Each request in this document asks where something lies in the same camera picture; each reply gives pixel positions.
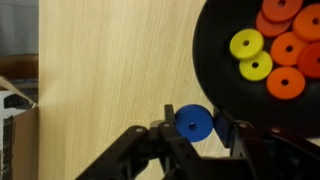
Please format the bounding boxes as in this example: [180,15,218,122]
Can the cardboard box with print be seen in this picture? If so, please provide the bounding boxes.
[0,75,39,180]

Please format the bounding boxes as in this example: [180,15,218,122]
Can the blue wooden ring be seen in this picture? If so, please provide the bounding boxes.
[174,104,215,143]

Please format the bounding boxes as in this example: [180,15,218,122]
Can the yellow wooden ring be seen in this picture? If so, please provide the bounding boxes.
[238,50,274,82]
[229,28,265,61]

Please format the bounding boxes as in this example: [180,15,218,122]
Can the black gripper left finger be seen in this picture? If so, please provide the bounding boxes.
[75,104,202,180]

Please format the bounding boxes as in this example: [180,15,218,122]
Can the orange wooden ring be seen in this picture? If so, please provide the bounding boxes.
[292,3,320,43]
[265,66,307,101]
[269,31,309,67]

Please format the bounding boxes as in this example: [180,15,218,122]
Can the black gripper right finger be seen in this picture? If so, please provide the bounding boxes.
[212,107,320,180]

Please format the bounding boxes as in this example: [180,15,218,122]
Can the black bowl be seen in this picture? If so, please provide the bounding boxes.
[192,0,320,139]

